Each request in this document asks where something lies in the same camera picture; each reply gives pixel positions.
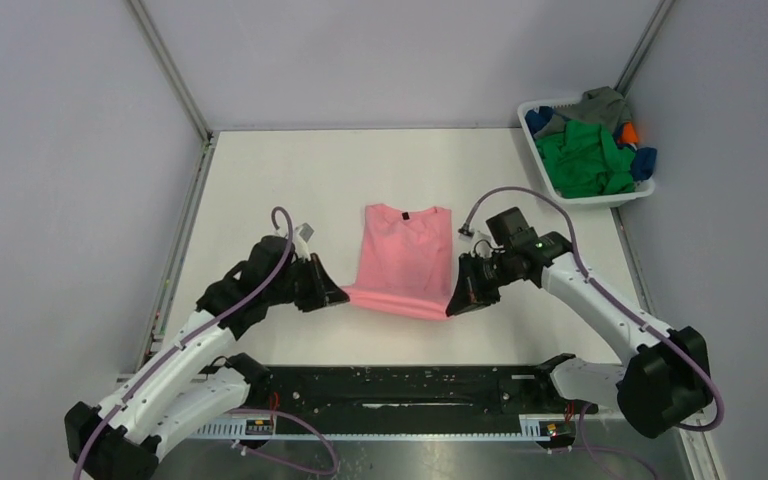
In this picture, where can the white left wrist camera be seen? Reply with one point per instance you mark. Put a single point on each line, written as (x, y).
(301, 236)

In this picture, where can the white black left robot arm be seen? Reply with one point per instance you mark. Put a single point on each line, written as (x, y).
(193, 379)

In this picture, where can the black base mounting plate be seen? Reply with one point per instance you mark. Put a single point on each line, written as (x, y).
(310, 392)

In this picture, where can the orange garment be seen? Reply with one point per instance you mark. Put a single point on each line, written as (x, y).
(627, 134)

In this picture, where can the green t-shirt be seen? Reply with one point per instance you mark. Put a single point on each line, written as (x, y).
(584, 161)

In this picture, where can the blue garment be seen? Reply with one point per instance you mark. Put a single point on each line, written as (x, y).
(643, 164)

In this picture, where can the pink t-shirt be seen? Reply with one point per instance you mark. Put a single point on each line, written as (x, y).
(406, 262)

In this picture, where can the aluminium frame rails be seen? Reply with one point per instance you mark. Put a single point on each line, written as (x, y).
(187, 132)

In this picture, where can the grey t-shirt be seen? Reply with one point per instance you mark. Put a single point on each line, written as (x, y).
(604, 106)

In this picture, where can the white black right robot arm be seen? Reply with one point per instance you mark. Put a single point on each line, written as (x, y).
(663, 374)

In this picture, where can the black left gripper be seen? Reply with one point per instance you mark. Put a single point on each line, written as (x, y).
(325, 292)

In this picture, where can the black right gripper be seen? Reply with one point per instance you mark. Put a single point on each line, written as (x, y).
(470, 293)

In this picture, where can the white slotted cable duct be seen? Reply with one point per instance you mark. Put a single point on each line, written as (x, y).
(454, 427)

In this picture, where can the white laundry basket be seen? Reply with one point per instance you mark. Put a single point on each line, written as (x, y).
(533, 115)

